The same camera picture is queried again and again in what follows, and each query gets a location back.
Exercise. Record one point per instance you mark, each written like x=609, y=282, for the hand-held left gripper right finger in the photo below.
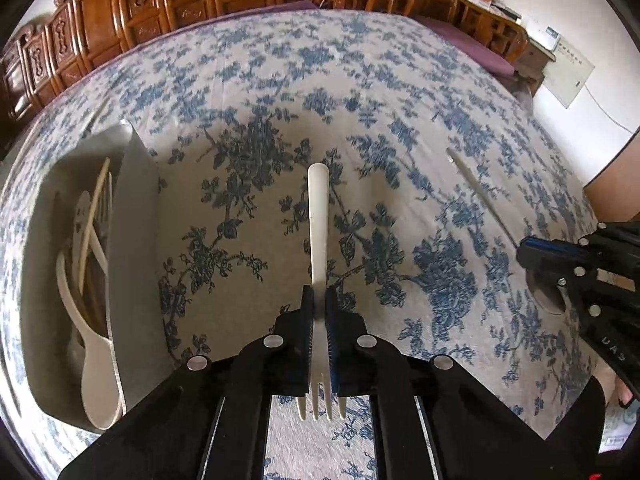
x=334, y=340

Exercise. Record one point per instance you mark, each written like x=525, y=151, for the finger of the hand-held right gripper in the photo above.
x=545, y=255

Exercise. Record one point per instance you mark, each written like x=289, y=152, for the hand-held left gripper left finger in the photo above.
x=306, y=330

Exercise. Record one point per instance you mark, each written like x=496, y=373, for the metal spoon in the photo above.
x=480, y=190

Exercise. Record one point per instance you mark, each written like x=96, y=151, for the white plastic fork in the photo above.
x=317, y=210

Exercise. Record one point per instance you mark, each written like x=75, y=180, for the metal tray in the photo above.
x=140, y=260

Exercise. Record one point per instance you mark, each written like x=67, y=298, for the small white ceramic spoon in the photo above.
x=100, y=390

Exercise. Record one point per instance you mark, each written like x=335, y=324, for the metal fork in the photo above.
x=106, y=210

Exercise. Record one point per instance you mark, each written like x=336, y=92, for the pale bamboo chopstick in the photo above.
x=95, y=210

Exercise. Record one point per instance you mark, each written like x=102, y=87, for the wooden door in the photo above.
x=620, y=180

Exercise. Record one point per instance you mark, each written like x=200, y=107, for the person's black clothing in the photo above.
x=575, y=420

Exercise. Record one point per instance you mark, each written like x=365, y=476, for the wooden side table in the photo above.
x=532, y=67

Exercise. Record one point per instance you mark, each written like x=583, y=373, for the wooden armchair purple cushion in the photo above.
x=470, y=42

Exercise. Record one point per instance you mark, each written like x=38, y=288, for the blue floral tablecloth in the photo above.
x=300, y=85

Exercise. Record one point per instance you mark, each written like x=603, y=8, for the long carved wooden sofa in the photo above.
x=125, y=5

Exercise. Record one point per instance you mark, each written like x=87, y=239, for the white wall box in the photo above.
x=570, y=72

